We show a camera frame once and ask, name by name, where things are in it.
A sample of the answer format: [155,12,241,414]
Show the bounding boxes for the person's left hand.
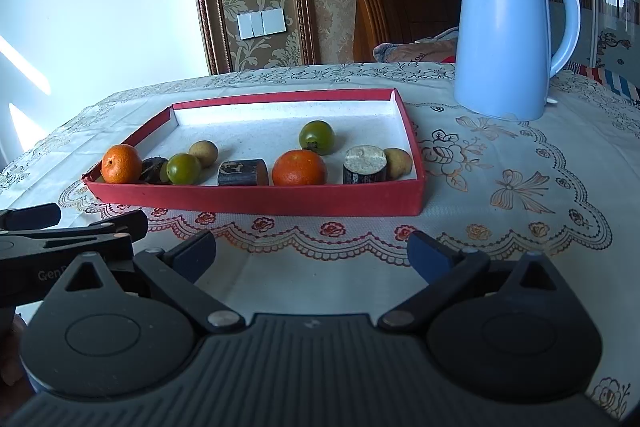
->
[0,312,27,387]

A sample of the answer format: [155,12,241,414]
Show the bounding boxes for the green round fruit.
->
[166,152,202,186]
[299,120,336,156]

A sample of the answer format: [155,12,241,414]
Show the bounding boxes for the tan longan fruit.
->
[384,148,414,180]
[189,140,219,168]

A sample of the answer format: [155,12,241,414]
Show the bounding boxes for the orange tangerine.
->
[101,144,143,184]
[271,149,328,186]

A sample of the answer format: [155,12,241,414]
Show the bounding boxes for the light blue electric kettle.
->
[447,0,582,122]

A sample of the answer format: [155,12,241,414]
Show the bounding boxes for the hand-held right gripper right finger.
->
[377,229,573,335]

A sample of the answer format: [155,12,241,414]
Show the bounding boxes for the printed striped blanket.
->
[372,27,640,104]

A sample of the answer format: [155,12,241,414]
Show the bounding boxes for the red cardboard box tray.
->
[82,88,427,217]

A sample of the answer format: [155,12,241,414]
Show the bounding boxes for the brown wooden headboard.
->
[342,0,463,64]

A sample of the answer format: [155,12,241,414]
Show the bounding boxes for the white wall light switch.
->
[236,8,289,40]

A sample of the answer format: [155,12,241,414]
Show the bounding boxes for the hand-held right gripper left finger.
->
[45,229,247,335]

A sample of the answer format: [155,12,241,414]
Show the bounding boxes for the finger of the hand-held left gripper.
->
[0,209,149,260]
[0,203,62,233]

